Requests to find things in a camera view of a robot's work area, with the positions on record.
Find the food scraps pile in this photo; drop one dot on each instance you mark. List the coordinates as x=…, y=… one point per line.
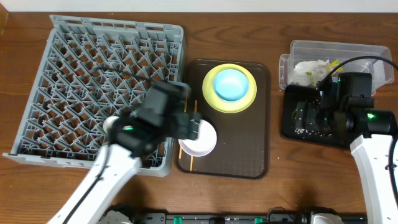
x=309, y=118

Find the yellow snack wrapper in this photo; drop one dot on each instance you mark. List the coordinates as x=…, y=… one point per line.
x=334, y=64

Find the pink bowl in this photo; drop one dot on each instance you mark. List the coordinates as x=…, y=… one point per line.
x=205, y=142

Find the yellow plate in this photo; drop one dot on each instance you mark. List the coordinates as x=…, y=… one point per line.
x=228, y=106

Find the white napkin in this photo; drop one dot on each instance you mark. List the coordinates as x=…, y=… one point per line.
x=298, y=75

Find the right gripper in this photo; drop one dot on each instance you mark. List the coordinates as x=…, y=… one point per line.
x=328, y=132

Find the grey plastic dish rack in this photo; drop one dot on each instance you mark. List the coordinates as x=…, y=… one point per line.
x=92, y=69

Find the dark brown serving tray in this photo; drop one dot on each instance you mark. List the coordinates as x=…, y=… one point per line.
x=243, y=138

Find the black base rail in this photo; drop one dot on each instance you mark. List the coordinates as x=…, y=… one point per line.
x=161, y=218

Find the black rectangular tray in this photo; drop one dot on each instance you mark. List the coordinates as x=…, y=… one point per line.
x=294, y=94

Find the light blue bowl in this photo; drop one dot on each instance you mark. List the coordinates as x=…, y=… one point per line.
x=230, y=85

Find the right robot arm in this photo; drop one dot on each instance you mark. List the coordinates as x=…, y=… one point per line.
x=376, y=163

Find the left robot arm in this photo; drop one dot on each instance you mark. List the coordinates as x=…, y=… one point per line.
x=118, y=161

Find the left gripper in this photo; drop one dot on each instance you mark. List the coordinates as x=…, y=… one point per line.
x=191, y=125

